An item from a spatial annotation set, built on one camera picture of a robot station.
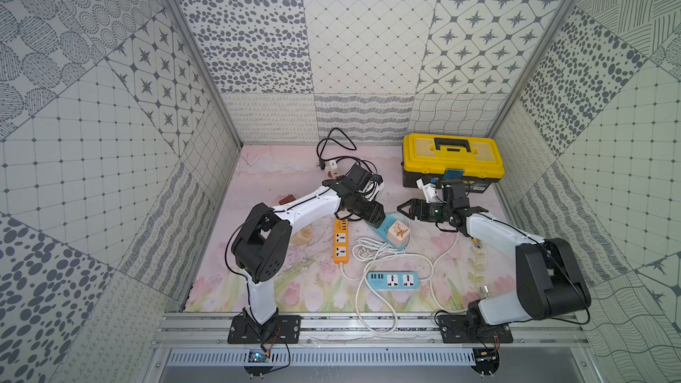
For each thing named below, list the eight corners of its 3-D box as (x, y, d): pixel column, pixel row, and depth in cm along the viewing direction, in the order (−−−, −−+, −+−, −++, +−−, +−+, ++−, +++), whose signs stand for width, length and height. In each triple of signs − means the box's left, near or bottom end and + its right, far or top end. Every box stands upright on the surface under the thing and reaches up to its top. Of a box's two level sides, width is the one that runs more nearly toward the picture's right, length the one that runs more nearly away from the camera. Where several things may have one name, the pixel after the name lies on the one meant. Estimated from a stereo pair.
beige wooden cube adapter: (294, 246, 92) (291, 238, 87) (296, 233, 96) (293, 224, 90) (311, 246, 92) (308, 238, 87) (312, 233, 96) (310, 224, 90)
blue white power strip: (367, 290, 83) (368, 287, 80) (367, 275, 86) (367, 271, 83) (417, 290, 83) (419, 287, 80) (415, 275, 86) (417, 271, 83)
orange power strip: (332, 264, 88) (332, 261, 86) (334, 222, 98) (334, 218, 96) (348, 264, 88) (348, 261, 86) (349, 222, 98) (349, 218, 96)
